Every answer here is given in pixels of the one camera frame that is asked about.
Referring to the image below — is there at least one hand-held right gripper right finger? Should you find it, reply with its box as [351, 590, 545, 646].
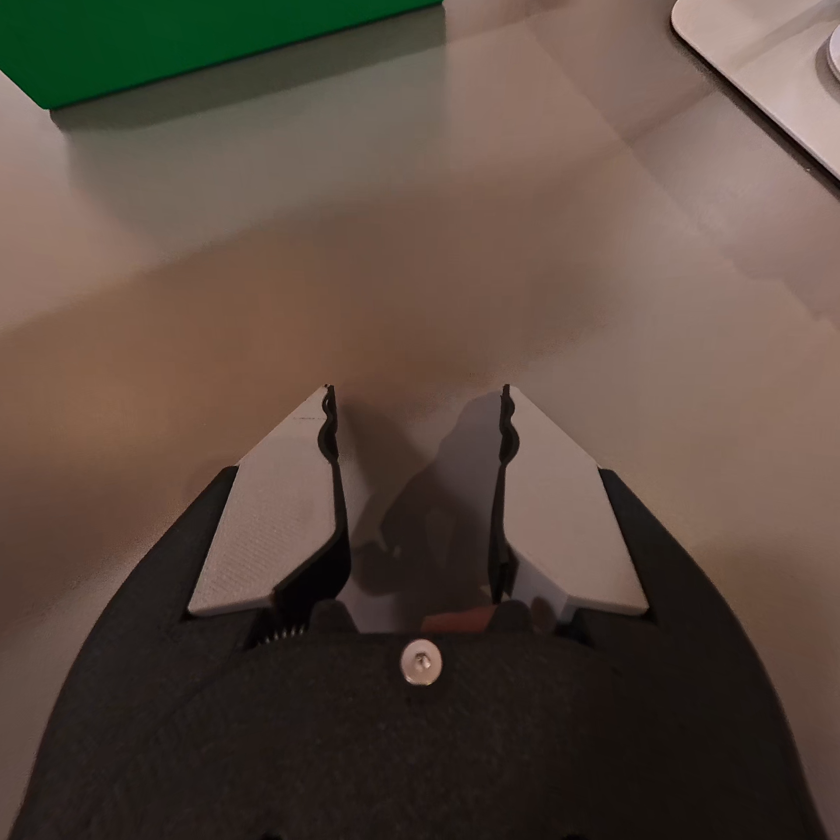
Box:
[489, 384, 652, 623]

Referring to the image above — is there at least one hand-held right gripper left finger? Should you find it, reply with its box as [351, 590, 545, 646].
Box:
[188, 384, 353, 619]

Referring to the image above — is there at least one green plastic bin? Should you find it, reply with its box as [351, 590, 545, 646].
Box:
[0, 0, 447, 111]

